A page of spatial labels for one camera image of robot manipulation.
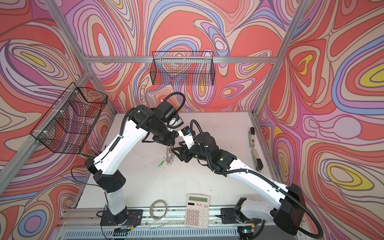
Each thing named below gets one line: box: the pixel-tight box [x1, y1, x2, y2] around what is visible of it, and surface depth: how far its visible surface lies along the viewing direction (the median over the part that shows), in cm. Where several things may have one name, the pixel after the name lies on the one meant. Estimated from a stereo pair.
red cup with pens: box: [78, 146, 101, 159], surface depth 84 cm
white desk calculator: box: [184, 193, 210, 229], surface depth 75 cm
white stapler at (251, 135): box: [248, 126, 256, 149], surface depth 103 cm
